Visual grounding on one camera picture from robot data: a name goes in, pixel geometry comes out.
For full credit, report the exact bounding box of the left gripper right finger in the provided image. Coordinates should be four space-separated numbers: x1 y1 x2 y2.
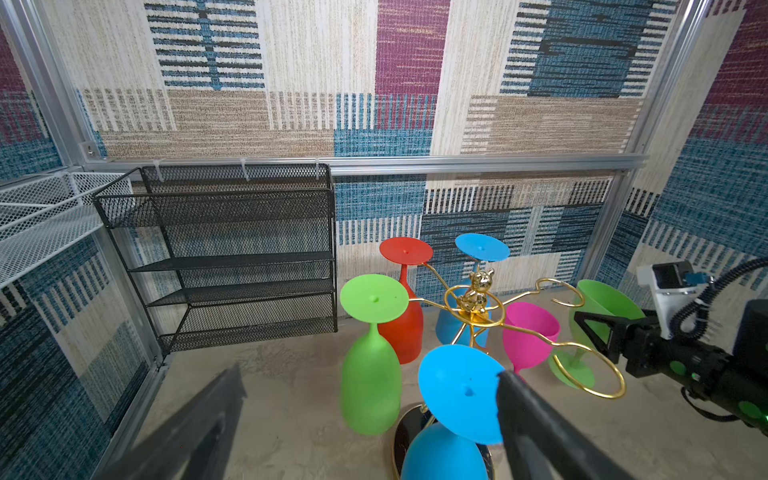
496 370 632 479

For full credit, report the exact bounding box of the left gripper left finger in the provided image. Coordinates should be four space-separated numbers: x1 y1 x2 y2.
95 364 247 479

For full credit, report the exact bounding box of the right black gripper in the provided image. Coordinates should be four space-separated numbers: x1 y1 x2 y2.
575 311 732 396

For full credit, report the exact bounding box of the green plastic wine glass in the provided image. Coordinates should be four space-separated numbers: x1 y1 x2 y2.
340 274 409 436
548 279 647 390

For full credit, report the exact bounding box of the magenta plastic wine glass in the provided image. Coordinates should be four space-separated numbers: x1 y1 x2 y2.
503 302 561 373

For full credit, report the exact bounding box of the blue plastic wine glass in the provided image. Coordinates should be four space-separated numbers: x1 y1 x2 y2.
400 345 504 479
436 233 510 345

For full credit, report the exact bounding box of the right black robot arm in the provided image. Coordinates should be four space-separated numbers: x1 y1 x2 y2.
575 258 767 433

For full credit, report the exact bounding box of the red plastic wine glass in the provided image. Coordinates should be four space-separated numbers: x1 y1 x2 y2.
377 236 434 365

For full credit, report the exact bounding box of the black mesh shelf rack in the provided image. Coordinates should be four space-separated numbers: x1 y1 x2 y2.
93 161 338 355

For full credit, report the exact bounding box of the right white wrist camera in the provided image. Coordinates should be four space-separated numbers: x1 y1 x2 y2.
636 260 713 340

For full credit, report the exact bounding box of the gold wire wine glass rack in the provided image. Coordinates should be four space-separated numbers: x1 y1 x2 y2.
389 269 628 480

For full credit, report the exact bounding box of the white wire mesh basket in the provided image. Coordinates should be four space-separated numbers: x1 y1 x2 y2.
1 172 133 286

